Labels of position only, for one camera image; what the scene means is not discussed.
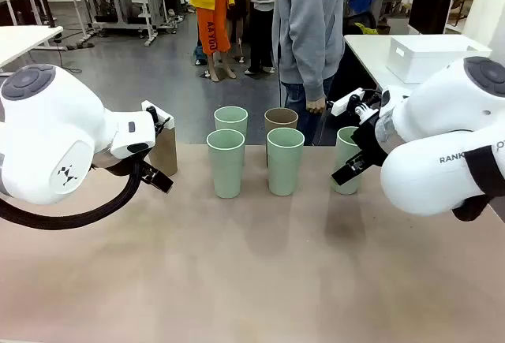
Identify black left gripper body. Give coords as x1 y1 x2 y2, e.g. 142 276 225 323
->
118 153 153 182

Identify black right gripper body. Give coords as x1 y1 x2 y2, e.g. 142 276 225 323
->
350 112 391 170

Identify green plastic cup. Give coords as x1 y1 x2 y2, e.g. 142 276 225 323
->
214 106 249 139
267 128 305 197
330 125 362 195
206 129 246 199

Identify brown plastic cup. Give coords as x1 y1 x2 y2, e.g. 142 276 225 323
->
148 116 178 177
264 107 299 136

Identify white plastic basket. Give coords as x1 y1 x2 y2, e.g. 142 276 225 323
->
386 35 493 84

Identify person's left forearm grey sleeve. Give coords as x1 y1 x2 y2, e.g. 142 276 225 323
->
294 31 337 102

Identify person's left hand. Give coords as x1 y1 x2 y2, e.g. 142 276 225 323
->
305 98 327 114

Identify white table with rounded corner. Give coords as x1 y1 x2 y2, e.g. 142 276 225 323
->
343 34 494 92

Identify yellow-green bag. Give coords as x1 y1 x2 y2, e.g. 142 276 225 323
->
354 22 379 36

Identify black office chair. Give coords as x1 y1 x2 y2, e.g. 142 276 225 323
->
342 10 380 36

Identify person in grey hoodie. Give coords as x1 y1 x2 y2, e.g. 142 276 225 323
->
271 0 347 147

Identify black monitor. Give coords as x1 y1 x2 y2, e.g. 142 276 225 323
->
408 0 454 36

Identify person in black trousers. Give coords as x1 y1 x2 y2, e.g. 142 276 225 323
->
244 0 278 76

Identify white side table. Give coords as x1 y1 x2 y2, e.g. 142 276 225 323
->
0 25 64 73

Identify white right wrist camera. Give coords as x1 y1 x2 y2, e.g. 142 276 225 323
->
330 87 366 117

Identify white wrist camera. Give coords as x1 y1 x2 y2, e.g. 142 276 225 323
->
330 87 366 117
140 100 174 129

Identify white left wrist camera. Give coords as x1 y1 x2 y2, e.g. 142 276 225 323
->
140 100 174 129

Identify black right arm cable sleeve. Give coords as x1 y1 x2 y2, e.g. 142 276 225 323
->
451 146 505 222

